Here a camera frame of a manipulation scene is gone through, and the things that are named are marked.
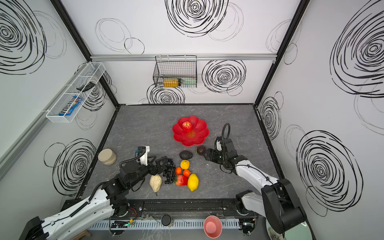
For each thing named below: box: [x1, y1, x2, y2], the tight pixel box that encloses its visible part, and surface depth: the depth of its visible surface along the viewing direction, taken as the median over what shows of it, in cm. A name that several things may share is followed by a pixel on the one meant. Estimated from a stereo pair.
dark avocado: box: [179, 150, 193, 160], surface depth 90 cm
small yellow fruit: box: [180, 159, 191, 170], surface depth 86 cm
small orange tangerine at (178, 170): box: [175, 167, 182, 175], surface depth 84 cm
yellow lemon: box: [187, 173, 199, 192], surface depth 80 cm
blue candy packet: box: [59, 96, 83, 116], surface depth 72 cm
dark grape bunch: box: [162, 158, 176, 184], surface depth 82 cm
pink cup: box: [203, 215, 223, 239], surface depth 69 cm
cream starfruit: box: [149, 174, 163, 193], surface depth 79 cm
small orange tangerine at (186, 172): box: [183, 169, 191, 177], surface depth 84 cm
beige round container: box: [98, 148, 117, 166], surface depth 88 cm
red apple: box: [182, 121, 193, 133], surface depth 102 cm
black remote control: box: [76, 81, 96, 92], surface depth 82 cm
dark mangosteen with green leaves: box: [195, 145, 207, 156], surface depth 91 cm
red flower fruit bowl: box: [172, 116, 210, 147], surface depth 106 cm
